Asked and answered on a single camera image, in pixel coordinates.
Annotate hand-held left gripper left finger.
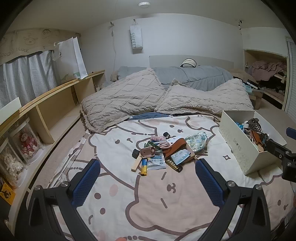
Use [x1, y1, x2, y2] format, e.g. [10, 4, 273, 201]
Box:
[27, 159, 101, 241]

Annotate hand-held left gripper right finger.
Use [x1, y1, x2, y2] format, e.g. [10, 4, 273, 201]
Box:
[195, 158, 271, 241]

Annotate floral drawstring pouch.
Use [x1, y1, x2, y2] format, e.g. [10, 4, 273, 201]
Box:
[184, 132, 208, 153]

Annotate white cardboard box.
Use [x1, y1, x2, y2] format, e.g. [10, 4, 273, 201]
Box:
[218, 110, 287, 175]

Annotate wooden stick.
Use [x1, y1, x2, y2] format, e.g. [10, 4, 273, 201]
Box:
[131, 157, 142, 172]

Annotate black gold bar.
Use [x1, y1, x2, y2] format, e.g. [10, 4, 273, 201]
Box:
[165, 158, 184, 172]

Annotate blue sachet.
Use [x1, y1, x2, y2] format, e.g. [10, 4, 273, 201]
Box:
[171, 149, 190, 165]

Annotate wooden closet shelf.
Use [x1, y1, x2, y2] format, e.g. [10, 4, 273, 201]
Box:
[244, 48, 289, 110]

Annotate brown cardboard box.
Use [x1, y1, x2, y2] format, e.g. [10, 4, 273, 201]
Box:
[249, 90, 263, 110]

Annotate brown leather pouch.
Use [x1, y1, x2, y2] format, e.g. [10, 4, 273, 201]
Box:
[161, 138, 187, 158]

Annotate white louvered door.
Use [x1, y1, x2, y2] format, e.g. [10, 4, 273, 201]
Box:
[282, 37, 296, 117]

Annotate blue white packet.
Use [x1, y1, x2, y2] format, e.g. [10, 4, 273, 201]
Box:
[147, 156, 166, 170]

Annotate printed blanket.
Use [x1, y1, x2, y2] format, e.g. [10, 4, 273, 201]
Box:
[30, 113, 296, 241]

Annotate yellow blue tube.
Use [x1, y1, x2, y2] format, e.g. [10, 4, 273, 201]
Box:
[141, 158, 149, 176]

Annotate black white box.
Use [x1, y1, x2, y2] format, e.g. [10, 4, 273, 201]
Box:
[245, 79, 259, 90]

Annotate small pink case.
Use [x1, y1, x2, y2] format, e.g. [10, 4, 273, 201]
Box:
[141, 147, 156, 159]

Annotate pile of pink clothes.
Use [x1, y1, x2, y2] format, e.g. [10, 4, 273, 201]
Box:
[250, 60, 287, 81]

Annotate clear case with red doll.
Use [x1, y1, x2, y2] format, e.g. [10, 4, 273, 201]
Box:
[8, 120, 43, 165]

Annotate clear case with white doll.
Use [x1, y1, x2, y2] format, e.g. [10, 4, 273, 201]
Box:
[0, 139, 26, 188]

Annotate yellow sign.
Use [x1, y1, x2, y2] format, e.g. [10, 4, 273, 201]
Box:
[0, 182, 14, 205]

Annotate beige textured pillow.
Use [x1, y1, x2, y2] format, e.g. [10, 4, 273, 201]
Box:
[154, 78, 254, 116]

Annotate wooden bedside shelf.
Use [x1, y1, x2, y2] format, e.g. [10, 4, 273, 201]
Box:
[0, 70, 105, 209]

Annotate blue bed sheet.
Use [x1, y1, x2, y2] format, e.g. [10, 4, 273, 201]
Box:
[129, 112, 173, 120]

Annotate beige knitted blanket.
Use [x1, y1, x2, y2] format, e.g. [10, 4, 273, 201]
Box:
[80, 68, 166, 133]

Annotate grey duvet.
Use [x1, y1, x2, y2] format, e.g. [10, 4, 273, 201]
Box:
[117, 65, 234, 91]

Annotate white board panel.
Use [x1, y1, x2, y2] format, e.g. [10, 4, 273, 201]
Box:
[0, 97, 22, 110]

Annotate grey curtain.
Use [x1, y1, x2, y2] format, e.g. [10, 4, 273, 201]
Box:
[0, 50, 59, 109]

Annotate white cap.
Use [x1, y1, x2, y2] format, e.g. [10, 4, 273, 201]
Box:
[180, 58, 197, 68]

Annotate white tote bag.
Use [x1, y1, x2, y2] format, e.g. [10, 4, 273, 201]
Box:
[51, 37, 88, 80]

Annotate grey headboard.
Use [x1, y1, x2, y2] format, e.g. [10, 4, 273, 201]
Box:
[149, 55, 235, 69]

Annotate beige printed valance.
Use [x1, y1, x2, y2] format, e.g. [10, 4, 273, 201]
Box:
[0, 28, 81, 65]

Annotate white wall cable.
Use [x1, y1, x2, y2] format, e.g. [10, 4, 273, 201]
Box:
[109, 21, 118, 72]

